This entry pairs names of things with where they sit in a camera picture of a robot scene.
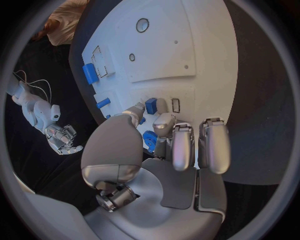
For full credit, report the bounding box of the large blue cylinder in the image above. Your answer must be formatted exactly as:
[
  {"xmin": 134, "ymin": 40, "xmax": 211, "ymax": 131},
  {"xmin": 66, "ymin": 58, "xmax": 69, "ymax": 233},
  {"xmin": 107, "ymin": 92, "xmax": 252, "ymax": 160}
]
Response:
[{"xmin": 81, "ymin": 63, "xmax": 100, "ymax": 85}]

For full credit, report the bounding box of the blue block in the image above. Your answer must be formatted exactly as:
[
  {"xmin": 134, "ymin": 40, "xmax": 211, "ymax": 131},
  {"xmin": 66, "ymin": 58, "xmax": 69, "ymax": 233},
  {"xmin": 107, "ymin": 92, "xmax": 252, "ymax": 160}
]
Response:
[{"xmin": 144, "ymin": 97, "xmax": 159, "ymax": 115}]

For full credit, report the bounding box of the blue gear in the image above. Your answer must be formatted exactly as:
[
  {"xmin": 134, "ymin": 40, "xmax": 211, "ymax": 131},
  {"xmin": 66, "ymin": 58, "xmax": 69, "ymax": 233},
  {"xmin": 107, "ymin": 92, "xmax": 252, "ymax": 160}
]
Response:
[{"xmin": 141, "ymin": 130, "xmax": 158, "ymax": 153}]

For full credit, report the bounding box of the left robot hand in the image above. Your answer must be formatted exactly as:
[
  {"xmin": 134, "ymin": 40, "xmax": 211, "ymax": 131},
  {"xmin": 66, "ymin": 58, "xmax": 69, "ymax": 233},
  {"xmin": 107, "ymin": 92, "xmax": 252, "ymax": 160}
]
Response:
[{"xmin": 80, "ymin": 97, "xmax": 232, "ymax": 240}]

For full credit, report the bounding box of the white task board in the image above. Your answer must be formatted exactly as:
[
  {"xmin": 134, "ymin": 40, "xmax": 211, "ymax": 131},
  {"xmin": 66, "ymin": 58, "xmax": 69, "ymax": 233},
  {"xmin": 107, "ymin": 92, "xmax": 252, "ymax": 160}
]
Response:
[{"xmin": 68, "ymin": 0, "xmax": 239, "ymax": 170}]

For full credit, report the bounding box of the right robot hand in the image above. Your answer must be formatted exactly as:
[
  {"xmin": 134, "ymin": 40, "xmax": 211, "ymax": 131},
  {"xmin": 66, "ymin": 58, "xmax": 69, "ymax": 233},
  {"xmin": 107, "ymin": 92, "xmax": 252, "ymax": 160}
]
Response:
[{"xmin": 45, "ymin": 124, "xmax": 85, "ymax": 156}]

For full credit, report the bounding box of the white cable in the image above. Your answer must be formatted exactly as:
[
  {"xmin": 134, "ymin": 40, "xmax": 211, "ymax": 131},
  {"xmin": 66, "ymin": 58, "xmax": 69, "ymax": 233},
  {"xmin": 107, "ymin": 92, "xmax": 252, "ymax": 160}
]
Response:
[
  {"xmin": 26, "ymin": 79, "xmax": 53, "ymax": 104},
  {"xmin": 13, "ymin": 69, "xmax": 30, "ymax": 85}
]

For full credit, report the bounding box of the person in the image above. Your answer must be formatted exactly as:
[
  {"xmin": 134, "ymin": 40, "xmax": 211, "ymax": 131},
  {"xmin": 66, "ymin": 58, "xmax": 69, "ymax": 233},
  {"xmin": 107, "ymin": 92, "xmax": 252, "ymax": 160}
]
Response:
[{"xmin": 30, "ymin": 0, "xmax": 92, "ymax": 47}]

